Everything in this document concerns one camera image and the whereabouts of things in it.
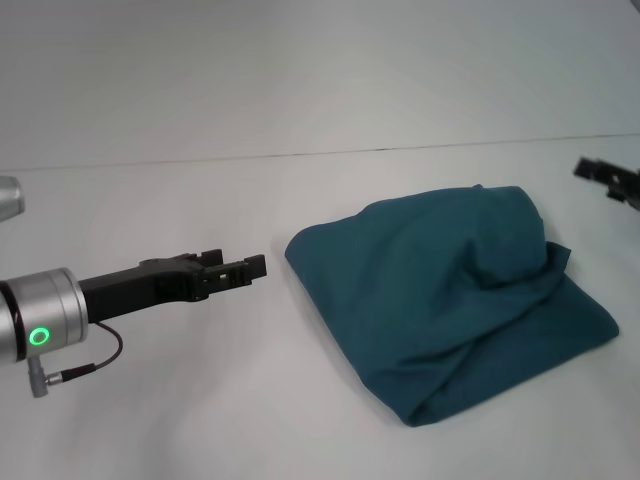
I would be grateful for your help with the teal t-shirt with pink print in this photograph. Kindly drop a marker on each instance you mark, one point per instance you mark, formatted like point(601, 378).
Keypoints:
point(440, 300)

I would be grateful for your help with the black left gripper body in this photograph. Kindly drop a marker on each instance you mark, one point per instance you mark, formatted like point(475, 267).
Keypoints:
point(135, 290)

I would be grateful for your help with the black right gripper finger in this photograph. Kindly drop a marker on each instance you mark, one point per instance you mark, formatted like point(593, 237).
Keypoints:
point(607, 177)

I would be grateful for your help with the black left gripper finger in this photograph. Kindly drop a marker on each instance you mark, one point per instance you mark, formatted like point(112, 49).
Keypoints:
point(235, 272)
point(212, 256)

